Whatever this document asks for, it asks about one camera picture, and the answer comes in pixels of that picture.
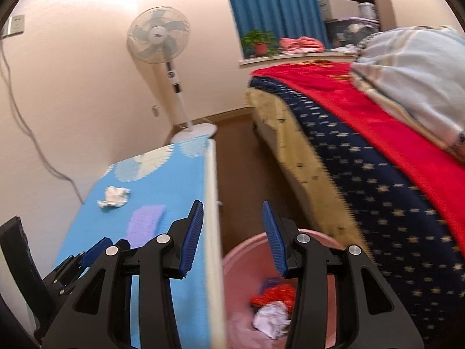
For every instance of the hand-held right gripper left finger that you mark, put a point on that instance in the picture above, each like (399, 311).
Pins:
(192, 240)

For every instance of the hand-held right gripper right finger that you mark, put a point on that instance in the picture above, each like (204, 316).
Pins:
(272, 240)

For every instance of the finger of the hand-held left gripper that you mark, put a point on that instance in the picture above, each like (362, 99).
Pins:
(65, 274)
(95, 250)

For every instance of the pink plastic basin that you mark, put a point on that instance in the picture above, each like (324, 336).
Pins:
(243, 261)

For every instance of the red patterned cloth bag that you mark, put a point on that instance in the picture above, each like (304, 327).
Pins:
(276, 294)

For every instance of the white paper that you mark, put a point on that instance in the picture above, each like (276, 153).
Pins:
(114, 196)

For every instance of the white tissue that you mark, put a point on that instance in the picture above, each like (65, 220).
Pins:
(270, 320)

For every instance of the purple cloth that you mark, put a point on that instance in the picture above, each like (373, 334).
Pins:
(145, 221)

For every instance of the blue patterned tablecloth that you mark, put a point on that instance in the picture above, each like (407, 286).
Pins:
(174, 189)

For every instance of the navy star bed cover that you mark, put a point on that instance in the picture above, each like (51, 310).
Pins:
(363, 189)

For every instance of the red blanket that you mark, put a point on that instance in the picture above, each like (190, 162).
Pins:
(381, 116)

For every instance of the pink cloth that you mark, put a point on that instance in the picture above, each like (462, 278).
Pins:
(301, 43)

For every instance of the potted green plant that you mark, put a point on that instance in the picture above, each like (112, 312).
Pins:
(259, 41)

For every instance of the white crumpled cloth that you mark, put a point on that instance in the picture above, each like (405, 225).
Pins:
(345, 48)

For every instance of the white standing fan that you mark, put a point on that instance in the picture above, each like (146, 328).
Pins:
(158, 34)

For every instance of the striped grey quilt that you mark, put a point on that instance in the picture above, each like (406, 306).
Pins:
(410, 72)

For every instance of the grey translucent storage box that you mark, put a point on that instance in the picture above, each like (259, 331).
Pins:
(345, 31)

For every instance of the blue curtain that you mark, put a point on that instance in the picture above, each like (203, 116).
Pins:
(279, 3)

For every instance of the white cardboard box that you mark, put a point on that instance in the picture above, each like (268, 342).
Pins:
(339, 7)

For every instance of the white round container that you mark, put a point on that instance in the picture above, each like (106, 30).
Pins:
(367, 9)

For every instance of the white wall switch plate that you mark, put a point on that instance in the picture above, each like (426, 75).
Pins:
(14, 25)

